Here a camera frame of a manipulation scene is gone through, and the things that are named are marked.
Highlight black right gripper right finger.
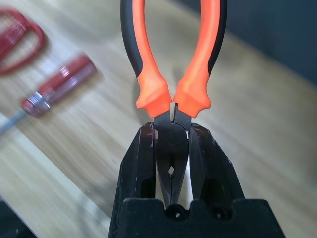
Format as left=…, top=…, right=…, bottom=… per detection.
left=189, top=123, right=246, bottom=200

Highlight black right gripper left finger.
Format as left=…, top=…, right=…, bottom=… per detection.
left=108, top=122, right=159, bottom=238

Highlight orange black needle-nose pliers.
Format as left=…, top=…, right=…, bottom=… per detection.
left=120, top=0, right=228, bottom=211

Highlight red handled screwdriver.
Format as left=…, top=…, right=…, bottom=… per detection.
left=0, top=55, right=98, bottom=136

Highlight red handled scissors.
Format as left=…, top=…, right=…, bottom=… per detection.
left=0, top=8, right=47, bottom=76

